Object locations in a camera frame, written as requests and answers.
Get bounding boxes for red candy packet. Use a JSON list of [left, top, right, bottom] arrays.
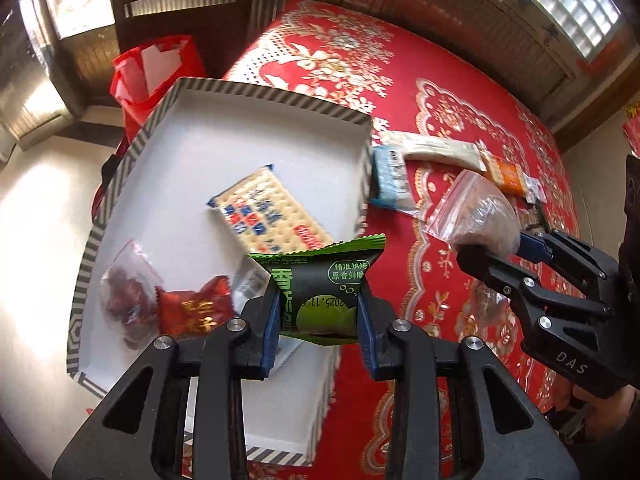
[[154, 275, 236, 338]]

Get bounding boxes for red shopping bag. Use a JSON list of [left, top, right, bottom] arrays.
[[110, 35, 206, 143]]

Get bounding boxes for green and black snack packet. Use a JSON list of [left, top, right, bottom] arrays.
[[247, 234, 387, 346]]

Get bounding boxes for long white snack packet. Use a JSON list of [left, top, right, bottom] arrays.
[[385, 130, 483, 168]]

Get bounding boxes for dark wooden chair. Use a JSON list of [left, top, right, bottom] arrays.
[[107, 0, 261, 81]]

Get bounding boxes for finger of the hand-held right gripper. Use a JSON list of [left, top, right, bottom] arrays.
[[517, 230, 621, 306], [457, 244, 613, 321]]

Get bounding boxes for white box with striped rim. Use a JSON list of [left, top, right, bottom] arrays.
[[66, 77, 373, 466]]

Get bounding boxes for clear bag of red dates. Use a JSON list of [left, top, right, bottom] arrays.
[[100, 240, 163, 348]]

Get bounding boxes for red floral tablecloth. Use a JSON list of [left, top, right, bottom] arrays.
[[222, 0, 586, 480]]

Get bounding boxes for small dark snack packet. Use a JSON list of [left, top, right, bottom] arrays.
[[520, 199, 547, 233]]

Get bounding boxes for clear zip bag brown contents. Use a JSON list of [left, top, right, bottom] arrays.
[[425, 170, 521, 258]]

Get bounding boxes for window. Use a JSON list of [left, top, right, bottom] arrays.
[[485, 0, 626, 61], [42, 0, 117, 41]]

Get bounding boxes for orange cracker packet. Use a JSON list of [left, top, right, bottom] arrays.
[[477, 152, 531, 196]]

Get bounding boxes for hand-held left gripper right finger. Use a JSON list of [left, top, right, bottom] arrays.
[[356, 282, 581, 480]]

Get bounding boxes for blue and white snack packet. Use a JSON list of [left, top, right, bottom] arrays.
[[370, 145, 418, 216]]

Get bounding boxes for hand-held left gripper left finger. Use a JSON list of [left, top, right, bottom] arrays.
[[52, 285, 283, 480]]

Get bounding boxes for red wall poster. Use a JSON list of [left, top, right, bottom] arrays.
[[622, 102, 640, 156]]

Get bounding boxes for cracker packet with blue label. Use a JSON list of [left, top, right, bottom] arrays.
[[206, 164, 335, 256]]

